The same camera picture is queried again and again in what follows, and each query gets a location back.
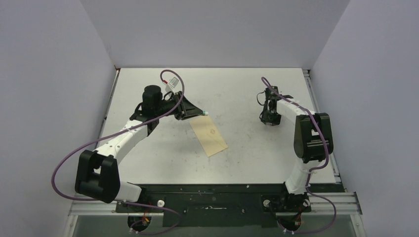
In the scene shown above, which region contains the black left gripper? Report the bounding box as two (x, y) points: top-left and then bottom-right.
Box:
(155, 92), (202, 120)

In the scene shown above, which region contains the cream paper envelope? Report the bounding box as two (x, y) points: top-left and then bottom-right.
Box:
(190, 116), (228, 157)

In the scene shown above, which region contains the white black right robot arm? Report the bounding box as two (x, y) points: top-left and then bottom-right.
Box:
(259, 86), (334, 211)

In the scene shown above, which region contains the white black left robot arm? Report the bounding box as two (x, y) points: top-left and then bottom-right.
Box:
(75, 85), (208, 213)

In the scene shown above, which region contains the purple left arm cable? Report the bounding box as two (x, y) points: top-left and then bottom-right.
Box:
(51, 69), (186, 236)

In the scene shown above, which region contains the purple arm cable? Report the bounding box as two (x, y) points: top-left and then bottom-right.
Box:
(260, 77), (338, 235)
(51, 69), (186, 236)

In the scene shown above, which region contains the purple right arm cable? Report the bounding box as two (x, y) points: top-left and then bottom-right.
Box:
(260, 77), (338, 235)

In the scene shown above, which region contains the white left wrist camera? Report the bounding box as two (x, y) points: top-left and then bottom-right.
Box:
(163, 77), (182, 93)

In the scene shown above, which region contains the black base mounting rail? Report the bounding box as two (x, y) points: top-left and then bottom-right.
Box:
(115, 184), (344, 233)

